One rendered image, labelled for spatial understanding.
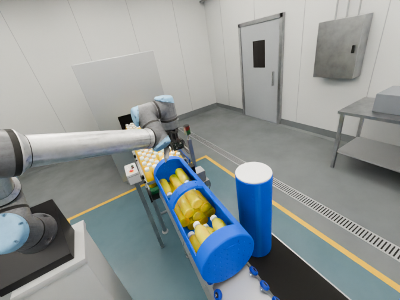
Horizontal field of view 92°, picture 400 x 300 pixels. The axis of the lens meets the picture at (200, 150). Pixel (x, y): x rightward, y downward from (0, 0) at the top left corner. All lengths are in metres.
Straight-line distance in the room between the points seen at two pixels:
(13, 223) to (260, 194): 1.36
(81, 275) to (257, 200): 1.19
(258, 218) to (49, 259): 1.35
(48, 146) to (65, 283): 0.92
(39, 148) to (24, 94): 4.98
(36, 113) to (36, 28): 1.70
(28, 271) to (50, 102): 4.52
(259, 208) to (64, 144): 1.36
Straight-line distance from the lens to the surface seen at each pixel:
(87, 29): 5.53
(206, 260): 0.92
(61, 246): 1.31
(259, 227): 1.79
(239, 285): 1.15
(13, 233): 1.10
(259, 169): 1.58
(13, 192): 1.13
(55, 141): 0.64
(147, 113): 0.92
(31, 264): 1.36
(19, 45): 5.55
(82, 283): 1.44
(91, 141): 0.68
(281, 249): 2.20
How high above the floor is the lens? 1.96
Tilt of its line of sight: 28 degrees down
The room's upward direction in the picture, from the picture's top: 11 degrees counter-clockwise
